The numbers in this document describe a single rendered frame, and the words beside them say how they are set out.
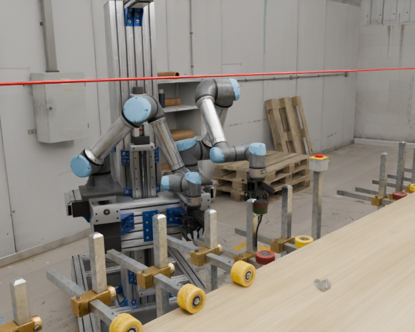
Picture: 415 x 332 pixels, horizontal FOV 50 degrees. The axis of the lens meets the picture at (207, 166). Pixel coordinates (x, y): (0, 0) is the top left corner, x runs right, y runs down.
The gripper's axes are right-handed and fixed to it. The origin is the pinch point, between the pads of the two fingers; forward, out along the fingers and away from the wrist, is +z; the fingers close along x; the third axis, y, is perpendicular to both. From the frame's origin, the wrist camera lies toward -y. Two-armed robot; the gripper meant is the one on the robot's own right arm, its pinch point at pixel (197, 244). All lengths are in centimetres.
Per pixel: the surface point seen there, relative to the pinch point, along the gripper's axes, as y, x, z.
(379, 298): -92, 1, -8
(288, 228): -33.2, -28.1, -9.3
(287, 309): -74, 28, -8
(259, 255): -41.6, 3.1, -8.2
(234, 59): 273, -319, -93
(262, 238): -21.5, -23.5, -2.0
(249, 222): -31.8, -2.2, -18.7
